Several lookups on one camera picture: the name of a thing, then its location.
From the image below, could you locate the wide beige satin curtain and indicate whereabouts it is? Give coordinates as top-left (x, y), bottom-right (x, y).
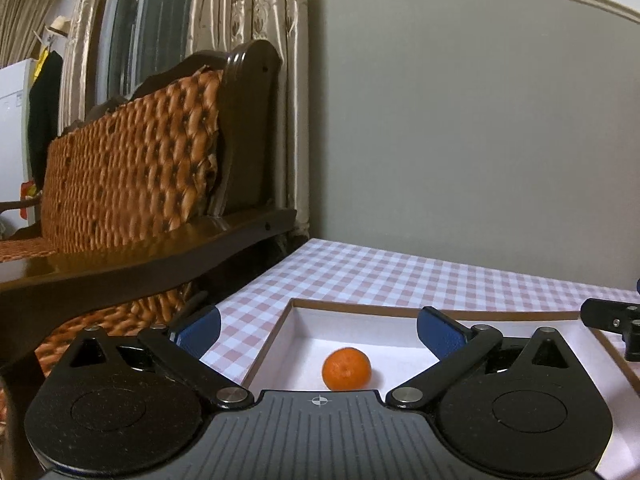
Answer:
top-left (187, 0), bottom-right (311, 236)

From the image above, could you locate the red and yellow item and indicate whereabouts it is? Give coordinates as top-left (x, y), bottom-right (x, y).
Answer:
top-left (20, 180), bottom-right (40, 221)

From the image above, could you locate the white refrigerator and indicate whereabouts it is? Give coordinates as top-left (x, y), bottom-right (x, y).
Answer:
top-left (0, 58), bottom-right (38, 201)

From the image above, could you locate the pink checked tablecloth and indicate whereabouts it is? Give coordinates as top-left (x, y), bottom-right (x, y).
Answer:
top-left (200, 238), bottom-right (640, 478)

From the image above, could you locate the black hanging coat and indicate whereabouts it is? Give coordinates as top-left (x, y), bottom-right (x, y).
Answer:
top-left (26, 50), bottom-right (63, 188)

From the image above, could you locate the window with white frame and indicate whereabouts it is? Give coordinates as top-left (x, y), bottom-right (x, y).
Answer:
top-left (97, 0), bottom-right (198, 106)

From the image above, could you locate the shallow brown cardboard box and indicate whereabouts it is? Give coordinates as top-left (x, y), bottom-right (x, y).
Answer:
top-left (241, 297), bottom-right (640, 453)

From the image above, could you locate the dark wooden sofa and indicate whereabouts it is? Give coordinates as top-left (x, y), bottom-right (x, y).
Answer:
top-left (0, 39), bottom-right (298, 480)

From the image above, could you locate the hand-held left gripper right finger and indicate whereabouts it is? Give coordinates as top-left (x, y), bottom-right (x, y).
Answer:
top-left (385, 306), bottom-right (571, 411)

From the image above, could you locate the narrow beige satin curtain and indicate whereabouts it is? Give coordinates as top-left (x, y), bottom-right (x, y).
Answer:
top-left (59, 0), bottom-right (123, 133)

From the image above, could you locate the plain beige pleated curtain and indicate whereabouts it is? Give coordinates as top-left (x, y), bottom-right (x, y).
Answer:
top-left (0, 0), bottom-right (71, 68)

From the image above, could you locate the small orange mandarin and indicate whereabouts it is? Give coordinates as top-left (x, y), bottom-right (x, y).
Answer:
top-left (322, 347), bottom-right (372, 391)

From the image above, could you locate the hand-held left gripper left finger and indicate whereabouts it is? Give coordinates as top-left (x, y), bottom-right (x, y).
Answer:
top-left (65, 305), bottom-right (253, 411)

